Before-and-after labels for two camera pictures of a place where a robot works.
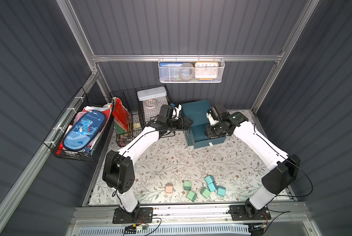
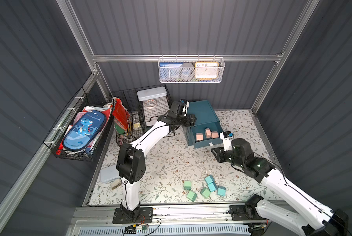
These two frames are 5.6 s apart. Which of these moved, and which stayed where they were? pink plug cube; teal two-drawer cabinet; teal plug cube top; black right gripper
Moved: pink plug cube; black right gripper
Stayed: teal two-drawer cabinet; teal plug cube top
